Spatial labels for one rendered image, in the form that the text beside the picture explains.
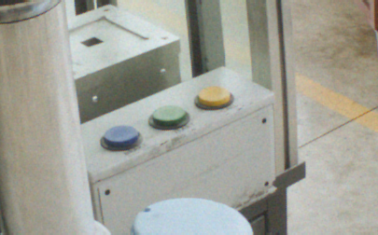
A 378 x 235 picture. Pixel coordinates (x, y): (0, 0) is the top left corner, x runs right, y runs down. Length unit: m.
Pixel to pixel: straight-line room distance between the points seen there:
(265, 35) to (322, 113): 1.80
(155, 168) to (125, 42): 0.30
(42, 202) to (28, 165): 0.04
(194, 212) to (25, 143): 0.23
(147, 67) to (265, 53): 0.19
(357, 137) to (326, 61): 0.49
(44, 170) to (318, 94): 2.47
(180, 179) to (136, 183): 0.07
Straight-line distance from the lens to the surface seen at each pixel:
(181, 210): 1.11
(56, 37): 0.91
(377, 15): 3.32
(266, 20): 1.47
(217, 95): 1.45
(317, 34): 3.76
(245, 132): 1.46
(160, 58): 1.61
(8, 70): 0.91
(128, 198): 1.38
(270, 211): 1.63
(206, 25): 1.55
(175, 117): 1.41
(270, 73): 1.51
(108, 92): 1.59
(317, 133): 3.18
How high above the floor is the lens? 1.58
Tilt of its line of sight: 28 degrees down
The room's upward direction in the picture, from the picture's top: 7 degrees counter-clockwise
